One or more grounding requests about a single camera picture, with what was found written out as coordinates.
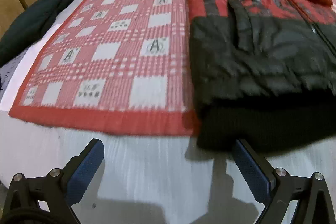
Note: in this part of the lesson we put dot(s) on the dark folded garment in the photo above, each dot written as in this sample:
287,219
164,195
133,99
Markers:
31,19

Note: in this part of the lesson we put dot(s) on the red and black jacket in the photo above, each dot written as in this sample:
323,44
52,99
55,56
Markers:
249,56

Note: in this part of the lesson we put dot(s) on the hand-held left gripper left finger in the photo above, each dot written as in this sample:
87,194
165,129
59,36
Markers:
84,171

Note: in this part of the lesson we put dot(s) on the red checked blanket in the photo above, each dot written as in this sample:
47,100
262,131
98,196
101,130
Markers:
118,37

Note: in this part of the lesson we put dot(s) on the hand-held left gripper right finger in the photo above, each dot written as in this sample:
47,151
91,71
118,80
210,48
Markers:
252,171

